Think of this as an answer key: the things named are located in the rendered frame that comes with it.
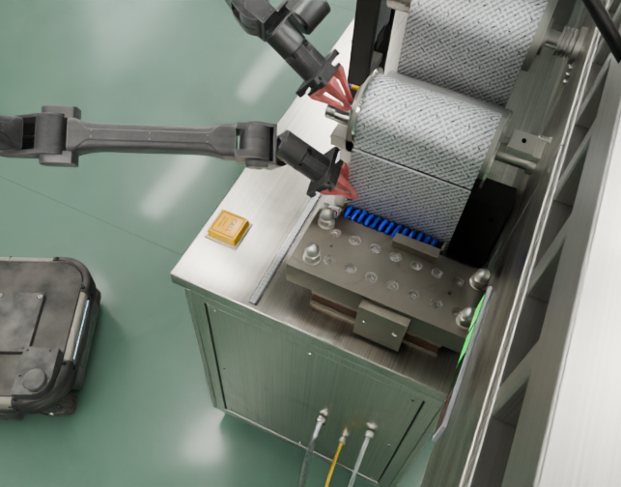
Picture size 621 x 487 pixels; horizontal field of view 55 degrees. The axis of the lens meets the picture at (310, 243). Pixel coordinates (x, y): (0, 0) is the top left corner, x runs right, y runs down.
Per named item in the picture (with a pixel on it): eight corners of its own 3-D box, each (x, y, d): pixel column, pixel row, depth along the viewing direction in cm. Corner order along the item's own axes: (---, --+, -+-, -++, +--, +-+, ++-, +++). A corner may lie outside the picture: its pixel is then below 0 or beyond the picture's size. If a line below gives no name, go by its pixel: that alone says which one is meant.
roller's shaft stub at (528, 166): (496, 151, 110) (503, 134, 107) (533, 164, 109) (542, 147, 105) (490, 166, 108) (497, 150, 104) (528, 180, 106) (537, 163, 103)
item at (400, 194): (345, 206, 128) (352, 148, 113) (448, 245, 124) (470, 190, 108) (344, 207, 128) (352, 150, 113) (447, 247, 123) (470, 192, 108)
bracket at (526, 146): (511, 134, 106) (515, 127, 105) (543, 145, 105) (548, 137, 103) (504, 153, 104) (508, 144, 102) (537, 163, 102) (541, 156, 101)
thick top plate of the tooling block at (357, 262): (317, 224, 131) (319, 207, 126) (493, 294, 122) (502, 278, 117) (285, 279, 122) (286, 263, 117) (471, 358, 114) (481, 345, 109)
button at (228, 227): (223, 214, 140) (222, 208, 138) (249, 225, 138) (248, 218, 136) (208, 236, 136) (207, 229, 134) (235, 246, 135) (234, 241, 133)
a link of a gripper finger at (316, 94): (333, 124, 117) (300, 90, 113) (348, 102, 120) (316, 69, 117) (355, 109, 111) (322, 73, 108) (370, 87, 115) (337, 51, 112)
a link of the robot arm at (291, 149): (275, 148, 112) (288, 124, 113) (261, 155, 118) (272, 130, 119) (304, 167, 115) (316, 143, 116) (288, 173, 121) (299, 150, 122)
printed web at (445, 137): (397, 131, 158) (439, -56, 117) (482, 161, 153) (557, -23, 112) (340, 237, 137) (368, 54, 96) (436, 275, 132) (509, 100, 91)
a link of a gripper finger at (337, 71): (331, 128, 116) (297, 93, 113) (345, 105, 120) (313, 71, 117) (353, 113, 111) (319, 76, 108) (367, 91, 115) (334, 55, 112)
